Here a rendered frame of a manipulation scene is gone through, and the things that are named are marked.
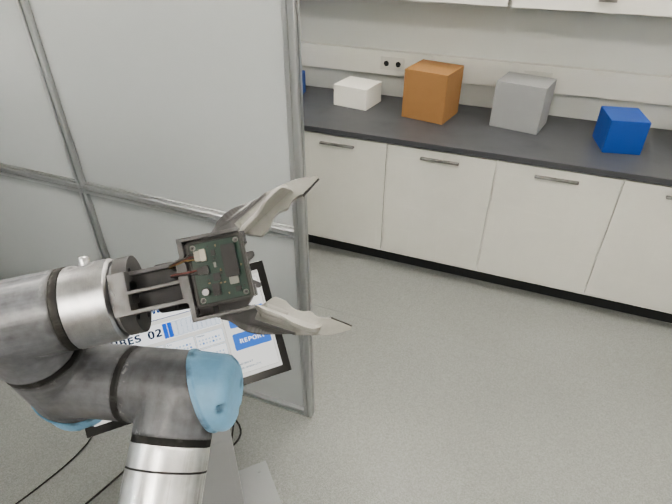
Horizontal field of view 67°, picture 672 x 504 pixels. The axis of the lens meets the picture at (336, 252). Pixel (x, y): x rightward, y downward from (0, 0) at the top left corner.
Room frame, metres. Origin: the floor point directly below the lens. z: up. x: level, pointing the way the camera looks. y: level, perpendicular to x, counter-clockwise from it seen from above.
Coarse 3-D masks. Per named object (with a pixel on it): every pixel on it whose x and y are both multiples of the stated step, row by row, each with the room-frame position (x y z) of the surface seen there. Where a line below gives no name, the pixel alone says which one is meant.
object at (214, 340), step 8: (192, 336) 0.94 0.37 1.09; (200, 336) 0.94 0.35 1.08; (208, 336) 0.95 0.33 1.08; (216, 336) 0.95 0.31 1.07; (224, 336) 0.96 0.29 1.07; (168, 344) 0.91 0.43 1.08; (176, 344) 0.92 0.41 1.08; (184, 344) 0.92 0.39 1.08; (192, 344) 0.93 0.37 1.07; (200, 344) 0.93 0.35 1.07; (208, 344) 0.94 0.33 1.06; (216, 344) 0.94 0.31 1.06; (224, 344) 0.94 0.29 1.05; (216, 352) 0.93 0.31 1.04; (224, 352) 0.93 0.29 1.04
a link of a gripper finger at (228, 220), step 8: (256, 200) 0.43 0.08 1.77; (232, 208) 0.42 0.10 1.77; (240, 208) 0.43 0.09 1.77; (248, 208) 0.42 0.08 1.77; (224, 216) 0.42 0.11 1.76; (232, 216) 0.42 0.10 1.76; (240, 216) 0.42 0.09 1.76; (216, 224) 0.41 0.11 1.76; (224, 224) 0.41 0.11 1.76; (232, 224) 0.41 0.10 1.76
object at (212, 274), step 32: (128, 256) 0.37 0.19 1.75; (192, 256) 0.34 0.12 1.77; (224, 256) 0.34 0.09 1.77; (128, 288) 0.32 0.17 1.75; (160, 288) 0.33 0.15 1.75; (192, 288) 0.33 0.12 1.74; (224, 288) 0.33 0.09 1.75; (256, 288) 0.35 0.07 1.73; (128, 320) 0.32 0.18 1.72; (192, 320) 0.31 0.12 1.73
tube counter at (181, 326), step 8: (176, 320) 0.96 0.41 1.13; (184, 320) 0.96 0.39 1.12; (208, 320) 0.98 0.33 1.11; (216, 320) 0.98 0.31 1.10; (152, 328) 0.93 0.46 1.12; (160, 328) 0.94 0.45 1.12; (168, 328) 0.94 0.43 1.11; (176, 328) 0.94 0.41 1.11; (184, 328) 0.95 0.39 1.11; (192, 328) 0.95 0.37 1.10; (200, 328) 0.96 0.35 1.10; (152, 336) 0.92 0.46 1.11; (160, 336) 0.92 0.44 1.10; (168, 336) 0.93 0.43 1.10; (176, 336) 0.93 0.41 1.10
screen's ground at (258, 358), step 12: (252, 276) 1.08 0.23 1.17; (252, 300) 1.04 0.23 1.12; (264, 300) 1.05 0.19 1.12; (156, 324) 0.94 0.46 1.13; (228, 324) 0.98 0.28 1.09; (132, 336) 0.91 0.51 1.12; (144, 336) 0.91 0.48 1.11; (180, 336) 0.93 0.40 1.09; (228, 336) 0.96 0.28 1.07; (228, 348) 0.94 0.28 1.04; (252, 348) 0.95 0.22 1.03; (264, 348) 0.96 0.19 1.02; (276, 348) 0.97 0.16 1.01; (240, 360) 0.93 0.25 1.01; (252, 360) 0.93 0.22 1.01; (264, 360) 0.94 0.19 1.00; (276, 360) 0.95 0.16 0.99; (252, 372) 0.91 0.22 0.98
